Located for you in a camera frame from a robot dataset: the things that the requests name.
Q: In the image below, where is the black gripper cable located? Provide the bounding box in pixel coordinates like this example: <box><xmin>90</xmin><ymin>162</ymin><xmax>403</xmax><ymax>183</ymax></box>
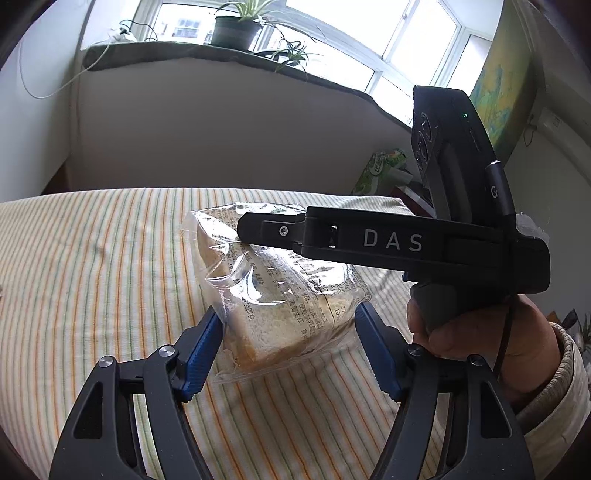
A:
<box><xmin>492</xmin><ymin>295</ymin><xmax>515</xmax><ymax>384</ymax></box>

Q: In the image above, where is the yellow and blue wall painting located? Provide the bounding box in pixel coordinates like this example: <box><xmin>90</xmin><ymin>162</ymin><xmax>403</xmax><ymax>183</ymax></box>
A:
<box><xmin>468</xmin><ymin>0</ymin><xmax>541</xmax><ymax>162</ymax></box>

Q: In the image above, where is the white framed window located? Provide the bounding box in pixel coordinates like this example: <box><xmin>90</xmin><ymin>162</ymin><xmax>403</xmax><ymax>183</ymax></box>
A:
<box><xmin>81</xmin><ymin>0</ymin><xmax>502</xmax><ymax>127</ymax></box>

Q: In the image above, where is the green gift bag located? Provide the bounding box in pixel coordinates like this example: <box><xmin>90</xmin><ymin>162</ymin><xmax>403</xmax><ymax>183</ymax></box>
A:
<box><xmin>353</xmin><ymin>148</ymin><xmax>411</xmax><ymax>197</ymax></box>

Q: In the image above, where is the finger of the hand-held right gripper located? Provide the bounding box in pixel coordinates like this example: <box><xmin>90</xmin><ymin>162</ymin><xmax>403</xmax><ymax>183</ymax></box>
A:
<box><xmin>237</xmin><ymin>211</ymin><xmax>308</xmax><ymax>254</ymax></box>

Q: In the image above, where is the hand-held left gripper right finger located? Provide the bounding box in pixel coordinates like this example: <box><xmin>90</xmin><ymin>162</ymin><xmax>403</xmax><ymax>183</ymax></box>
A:
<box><xmin>355</xmin><ymin>302</ymin><xmax>536</xmax><ymax>480</ymax></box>

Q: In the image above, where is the dark red box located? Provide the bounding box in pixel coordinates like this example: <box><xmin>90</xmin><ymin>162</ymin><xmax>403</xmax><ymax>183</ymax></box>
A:
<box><xmin>390</xmin><ymin>182</ymin><xmax>437</xmax><ymax>217</ymax></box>

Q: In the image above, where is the grey windowsill cover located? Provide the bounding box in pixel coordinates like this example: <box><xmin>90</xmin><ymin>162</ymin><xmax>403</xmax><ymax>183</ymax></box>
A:
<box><xmin>83</xmin><ymin>39</ymin><xmax>414</xmax><ymax>132</ymax></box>

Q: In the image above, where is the small spider plant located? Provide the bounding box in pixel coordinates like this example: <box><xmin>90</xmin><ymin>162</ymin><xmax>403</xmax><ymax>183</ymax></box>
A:
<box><xmin>268</xmin><ymin>39</ymin><xmax>324</xmax><ymax>81</ymax></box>

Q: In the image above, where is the white cable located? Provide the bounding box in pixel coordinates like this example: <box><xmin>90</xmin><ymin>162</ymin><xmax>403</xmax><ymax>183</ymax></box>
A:
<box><xmin>18</xmin><ymin>28</ymin><xmax>125</xmax><ymax>100</ymax></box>

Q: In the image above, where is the person's right hand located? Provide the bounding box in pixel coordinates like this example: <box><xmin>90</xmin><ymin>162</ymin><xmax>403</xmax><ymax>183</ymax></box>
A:
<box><xmin>406</xmin><ymin>281</ymin><xmax>557</xmax><ymax>409</ymax></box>

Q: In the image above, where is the person's right forearm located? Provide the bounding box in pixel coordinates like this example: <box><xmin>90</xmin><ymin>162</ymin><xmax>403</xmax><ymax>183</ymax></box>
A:
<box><xmin>501</xmin><ymin>320</ymin><xmax>591</xmax><ymax>480</ymax></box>

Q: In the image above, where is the sliced bread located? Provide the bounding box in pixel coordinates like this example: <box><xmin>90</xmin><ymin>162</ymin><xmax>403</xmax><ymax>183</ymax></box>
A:
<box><xmin>182</xmin><ymin>200</ymin><xmax>370</xmax><ymax>384</ymax></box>

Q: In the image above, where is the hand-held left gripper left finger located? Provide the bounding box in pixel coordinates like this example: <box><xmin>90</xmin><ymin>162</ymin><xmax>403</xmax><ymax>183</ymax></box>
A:
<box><xmin>48</xmin><ymin>306</ymin><xmax>225</xmax><ymax>480</ymax></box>

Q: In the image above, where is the potted spider plant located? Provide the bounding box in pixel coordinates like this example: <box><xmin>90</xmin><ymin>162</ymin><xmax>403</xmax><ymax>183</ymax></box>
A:
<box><xmin>210</xmin><ymin>0</ymin><xmax>287</xmax><ymax>51</ymax></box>

